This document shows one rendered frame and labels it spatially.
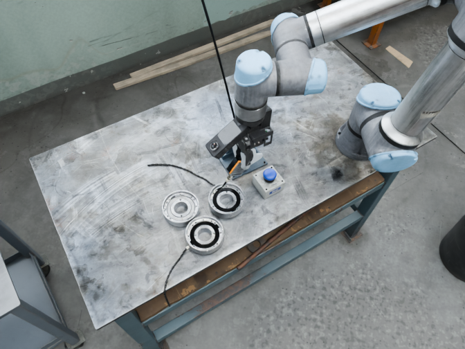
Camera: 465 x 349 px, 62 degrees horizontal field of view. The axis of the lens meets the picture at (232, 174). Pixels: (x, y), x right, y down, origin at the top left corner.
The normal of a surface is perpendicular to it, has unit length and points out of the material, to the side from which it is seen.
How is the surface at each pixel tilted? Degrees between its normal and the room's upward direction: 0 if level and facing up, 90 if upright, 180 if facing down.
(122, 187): 0
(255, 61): 0
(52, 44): 90
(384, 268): 0
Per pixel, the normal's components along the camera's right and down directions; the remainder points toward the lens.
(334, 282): 0.01, -0.55
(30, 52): 0.51, 0.73
